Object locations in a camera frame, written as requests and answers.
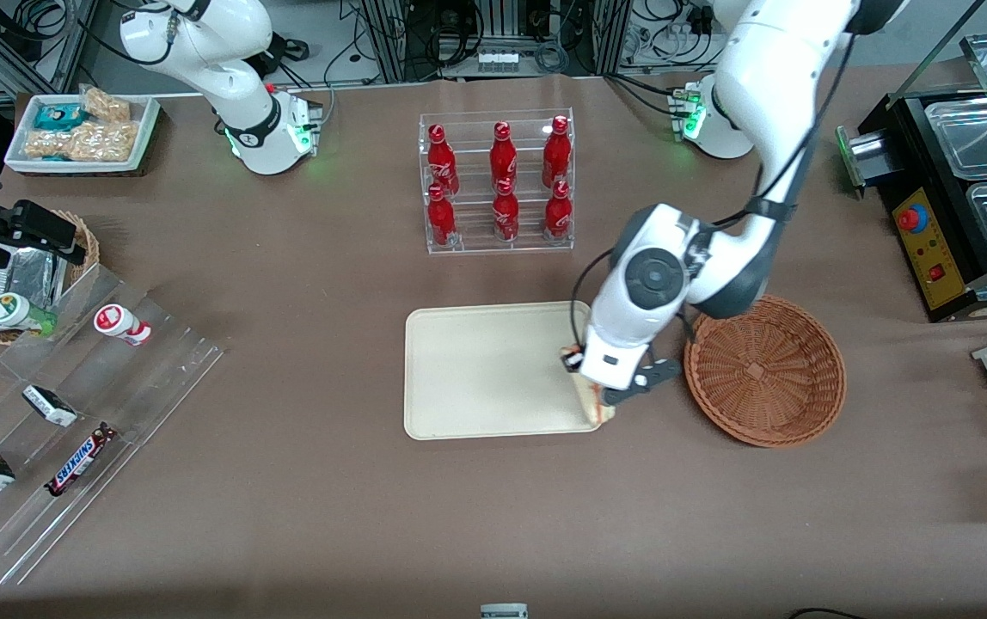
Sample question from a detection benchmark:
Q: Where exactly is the triangular sandwich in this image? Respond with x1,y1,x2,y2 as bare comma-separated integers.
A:
573,370,616,428

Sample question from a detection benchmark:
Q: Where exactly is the light tan wicker basket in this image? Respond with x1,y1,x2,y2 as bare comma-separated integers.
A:
0,209,101,346

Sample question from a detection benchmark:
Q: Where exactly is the round brown wicker basket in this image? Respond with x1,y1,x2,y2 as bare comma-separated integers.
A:
684,294,847,448

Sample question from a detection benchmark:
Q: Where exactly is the cream plastic serving tray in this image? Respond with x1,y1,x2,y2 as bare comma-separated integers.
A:
404,300,605,441

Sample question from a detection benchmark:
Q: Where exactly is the white rectangular snack tray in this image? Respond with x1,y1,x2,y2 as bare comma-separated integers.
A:
3,93,161,175

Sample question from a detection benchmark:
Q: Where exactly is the silver foil packet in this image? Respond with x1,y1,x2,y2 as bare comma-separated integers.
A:
0,248,69,332

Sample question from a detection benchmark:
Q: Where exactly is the green-lidded drink bottle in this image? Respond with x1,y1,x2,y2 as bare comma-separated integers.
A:
0,292,58,336

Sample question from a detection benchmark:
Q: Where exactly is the puffed rice snack bag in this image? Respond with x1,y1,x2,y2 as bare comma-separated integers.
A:
79,85,132,123
23,120,140,162

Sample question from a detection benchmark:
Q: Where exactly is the teal snack packet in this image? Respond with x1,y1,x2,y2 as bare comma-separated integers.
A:
33,103,87,132

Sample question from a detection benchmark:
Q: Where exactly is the red-lidded white yogurt bottle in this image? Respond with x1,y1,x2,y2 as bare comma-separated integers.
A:
94,303,152,346

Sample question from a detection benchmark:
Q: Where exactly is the red cola bottle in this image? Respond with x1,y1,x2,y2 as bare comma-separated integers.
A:
543,115,573,187
490,121,518,186
492,179,520,242
544,181,573,240
426,184,457,247
426,124,460,195

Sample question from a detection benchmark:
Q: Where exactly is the clear acrylic tiered display stand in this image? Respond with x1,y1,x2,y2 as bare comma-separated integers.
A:
0,262,226,585

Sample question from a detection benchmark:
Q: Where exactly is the clear acrylic bottle rack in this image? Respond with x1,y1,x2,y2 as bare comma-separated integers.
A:
419,107,574,254

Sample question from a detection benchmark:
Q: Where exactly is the Snickers chocolate bar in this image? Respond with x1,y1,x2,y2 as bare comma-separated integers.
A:
45,423,119,497

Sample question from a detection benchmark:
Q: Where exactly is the black food warmer machine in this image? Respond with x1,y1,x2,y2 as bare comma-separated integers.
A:
837,86,987,323

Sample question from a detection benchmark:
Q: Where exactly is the aluminium frame equipment rack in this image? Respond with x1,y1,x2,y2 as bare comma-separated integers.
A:
360,0,632,83

